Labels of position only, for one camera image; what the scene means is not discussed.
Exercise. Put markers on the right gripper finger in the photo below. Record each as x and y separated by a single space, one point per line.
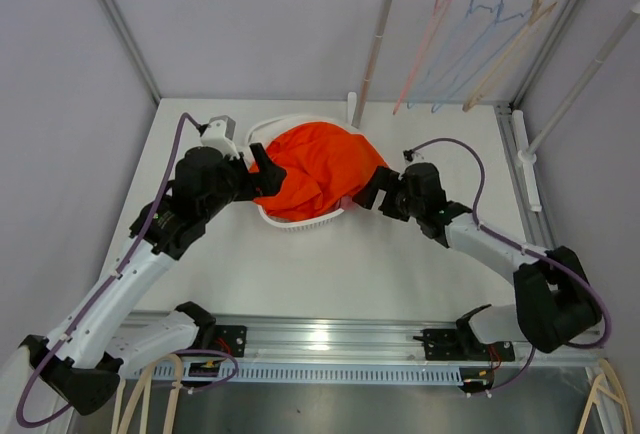
389 206
383 179

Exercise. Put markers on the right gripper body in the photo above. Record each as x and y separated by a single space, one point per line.
411 207

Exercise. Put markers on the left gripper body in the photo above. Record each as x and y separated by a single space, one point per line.
243 188

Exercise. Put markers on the orange t shirt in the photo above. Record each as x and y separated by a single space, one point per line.
323 163

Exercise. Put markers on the blue wire hanger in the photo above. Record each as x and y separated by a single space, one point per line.
512 21
460 52

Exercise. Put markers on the pink wire hanger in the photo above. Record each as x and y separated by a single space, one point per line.
439 12

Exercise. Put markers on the pink t shirt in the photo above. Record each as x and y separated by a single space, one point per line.
346 203

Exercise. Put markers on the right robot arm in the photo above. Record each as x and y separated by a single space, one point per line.
553 303

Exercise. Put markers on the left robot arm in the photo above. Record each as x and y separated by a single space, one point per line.
83 359

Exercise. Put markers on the right beige hanger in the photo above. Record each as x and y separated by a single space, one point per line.
606 404

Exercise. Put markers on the metal clothes rack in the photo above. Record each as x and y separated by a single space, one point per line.
400 27

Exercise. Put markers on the left beige hangers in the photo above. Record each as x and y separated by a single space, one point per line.
141 393

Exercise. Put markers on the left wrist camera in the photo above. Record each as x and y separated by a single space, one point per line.
218 134

